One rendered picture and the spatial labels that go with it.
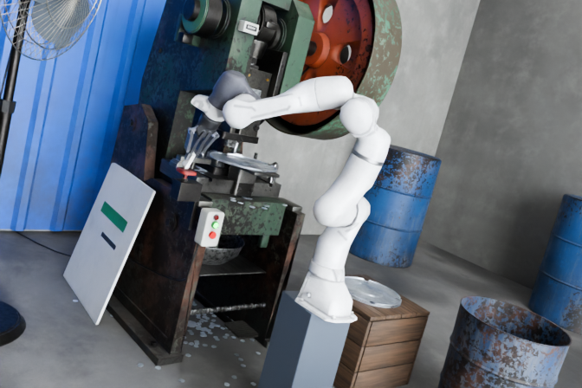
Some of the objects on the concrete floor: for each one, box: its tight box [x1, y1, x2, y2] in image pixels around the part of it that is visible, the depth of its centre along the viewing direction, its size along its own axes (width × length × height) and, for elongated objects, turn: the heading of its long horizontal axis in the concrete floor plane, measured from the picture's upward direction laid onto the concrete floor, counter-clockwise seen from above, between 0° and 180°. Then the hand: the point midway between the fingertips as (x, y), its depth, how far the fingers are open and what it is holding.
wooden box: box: [333, 275, 430, 388], centre depth 247 cm, size 40×38×35 cm
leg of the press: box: [106, 104, 212, 366], centre depth 241 cm, size 92×12×90 cm, turn 162°
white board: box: [63, 163, 156, 325], centre depth 249 cm, size 14×50×59 cm, turn 158°
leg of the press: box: [196, 142, 306, 348], centre depth 278 cm, size 92×12×90 cm, turn 162°
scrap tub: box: [438, 295, 572, 388], centre depth 221 cm, size 42×42×48 cm
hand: (188, 159), depth 206 cm, fingers closed
